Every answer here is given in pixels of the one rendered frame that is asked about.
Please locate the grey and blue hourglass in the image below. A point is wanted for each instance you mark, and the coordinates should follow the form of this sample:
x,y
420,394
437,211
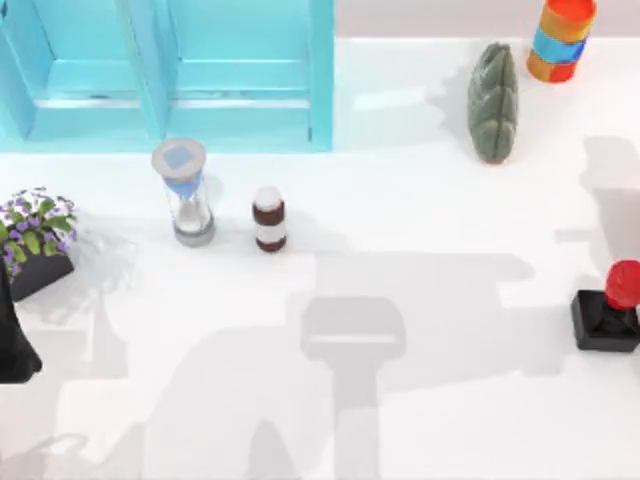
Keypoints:
x,y
186,200

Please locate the brown bottle with white cap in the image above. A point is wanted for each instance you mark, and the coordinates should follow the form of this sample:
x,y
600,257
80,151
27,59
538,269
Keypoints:
x,y
269,220

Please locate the purple flower plant black pot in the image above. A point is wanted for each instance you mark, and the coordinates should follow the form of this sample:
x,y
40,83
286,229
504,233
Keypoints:
x,y
35,240

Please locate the red trophy on black base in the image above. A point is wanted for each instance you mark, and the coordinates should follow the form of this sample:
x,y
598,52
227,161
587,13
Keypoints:
x,y
612,310

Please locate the orange and blue can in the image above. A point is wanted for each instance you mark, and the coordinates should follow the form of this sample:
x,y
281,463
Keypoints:
x,y
560,40

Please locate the light blue rack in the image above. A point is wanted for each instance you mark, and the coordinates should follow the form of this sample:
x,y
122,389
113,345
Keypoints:
x,y
240,75

